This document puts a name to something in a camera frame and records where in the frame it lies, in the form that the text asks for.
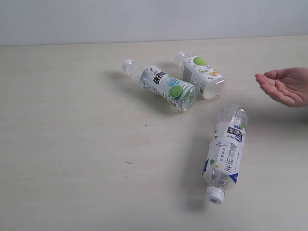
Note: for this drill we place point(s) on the clear bottle green lime label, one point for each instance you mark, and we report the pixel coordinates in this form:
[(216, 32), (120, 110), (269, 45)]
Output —
[(179, 93)]

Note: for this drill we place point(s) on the clear bottle blue white label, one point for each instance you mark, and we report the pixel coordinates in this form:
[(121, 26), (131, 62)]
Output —
[(222, 164)]

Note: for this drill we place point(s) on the person's open hand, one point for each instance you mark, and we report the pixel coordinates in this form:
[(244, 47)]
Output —
[(288, 86)]

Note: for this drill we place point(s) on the clear bottle white fruit label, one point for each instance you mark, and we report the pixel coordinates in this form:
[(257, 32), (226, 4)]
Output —
[(195, 70)]

